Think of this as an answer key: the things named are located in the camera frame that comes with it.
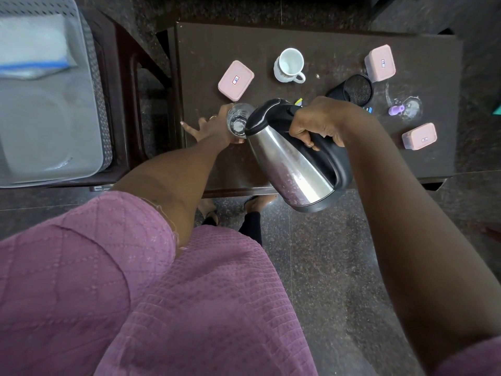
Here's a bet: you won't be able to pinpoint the person's right hand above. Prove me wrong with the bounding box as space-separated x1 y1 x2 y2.
288 96 354 151

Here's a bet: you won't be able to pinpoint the person's left hand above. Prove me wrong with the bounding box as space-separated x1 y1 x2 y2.
180 104 246 148

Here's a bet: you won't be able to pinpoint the clear drinking glass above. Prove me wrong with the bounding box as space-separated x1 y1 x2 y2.
226 103 256 138

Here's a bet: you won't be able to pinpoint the steel kettle with black handle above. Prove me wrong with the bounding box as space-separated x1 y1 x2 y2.
244 98 354 214

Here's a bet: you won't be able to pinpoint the person's right forearm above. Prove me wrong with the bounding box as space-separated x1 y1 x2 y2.
337 107 501 372

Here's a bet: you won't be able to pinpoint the person's left forearm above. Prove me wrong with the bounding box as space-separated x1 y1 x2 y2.
111 133 235 260

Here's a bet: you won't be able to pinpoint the pink lidded food container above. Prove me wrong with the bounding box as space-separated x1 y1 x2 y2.
218 60 255 102
364 44 397 83
402 122 437 151

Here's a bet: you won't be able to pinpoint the person's right foot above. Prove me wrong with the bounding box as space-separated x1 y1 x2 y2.
244 194 279 214

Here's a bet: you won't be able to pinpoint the person's foot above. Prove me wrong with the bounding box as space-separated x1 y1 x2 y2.
197 197 220 227
244 194 279 214

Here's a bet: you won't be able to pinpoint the dark wooden stand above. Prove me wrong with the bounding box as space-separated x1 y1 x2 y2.
76 0 186 192

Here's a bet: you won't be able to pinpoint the white ceramic mug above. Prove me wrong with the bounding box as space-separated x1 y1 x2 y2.
273 48 306 84

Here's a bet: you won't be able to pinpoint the person's left foot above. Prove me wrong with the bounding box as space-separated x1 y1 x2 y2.
197 197 220 227

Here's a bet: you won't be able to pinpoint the black leggings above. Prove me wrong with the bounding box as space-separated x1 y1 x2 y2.
201 211 262 246

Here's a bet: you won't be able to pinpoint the clear round lid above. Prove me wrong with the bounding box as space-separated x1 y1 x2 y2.
403 96 423 120

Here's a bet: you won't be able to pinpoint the grey plastic basket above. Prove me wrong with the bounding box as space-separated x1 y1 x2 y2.
0 0 115 189

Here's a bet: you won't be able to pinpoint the white plate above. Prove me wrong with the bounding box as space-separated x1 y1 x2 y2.
0 85 79 171

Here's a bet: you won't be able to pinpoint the purple quilted dress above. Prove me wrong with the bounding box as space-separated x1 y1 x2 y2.
0 190 501 376

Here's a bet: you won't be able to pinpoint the white cloth with blue stripe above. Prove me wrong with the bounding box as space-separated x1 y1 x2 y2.
0 13 77 81

